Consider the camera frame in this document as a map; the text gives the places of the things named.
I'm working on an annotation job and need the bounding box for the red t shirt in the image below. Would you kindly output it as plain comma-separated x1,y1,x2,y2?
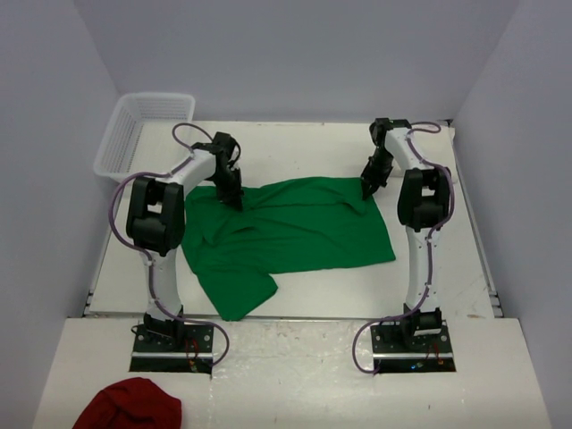
73,377,182,429

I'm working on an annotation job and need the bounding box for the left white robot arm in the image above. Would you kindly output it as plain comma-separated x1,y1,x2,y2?
126,132,243,351

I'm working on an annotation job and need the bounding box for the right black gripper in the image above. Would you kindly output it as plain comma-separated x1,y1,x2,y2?
360,147,394,202

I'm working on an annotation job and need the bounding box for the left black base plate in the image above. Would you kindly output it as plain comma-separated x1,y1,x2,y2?
129,324,214,375

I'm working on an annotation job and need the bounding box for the white plastic basket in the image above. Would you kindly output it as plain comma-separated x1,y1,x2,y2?
93,92,196,182

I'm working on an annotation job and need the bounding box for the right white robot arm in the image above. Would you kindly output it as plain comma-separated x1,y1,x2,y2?
360,118,455,351

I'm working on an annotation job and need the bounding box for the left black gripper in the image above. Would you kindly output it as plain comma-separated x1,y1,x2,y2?
209,167,244,212

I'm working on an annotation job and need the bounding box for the folded white t shirt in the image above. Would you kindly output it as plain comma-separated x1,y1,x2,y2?
434,122,458,184

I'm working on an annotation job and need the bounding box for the green t shirt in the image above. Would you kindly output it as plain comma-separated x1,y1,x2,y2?
181,177,396,321

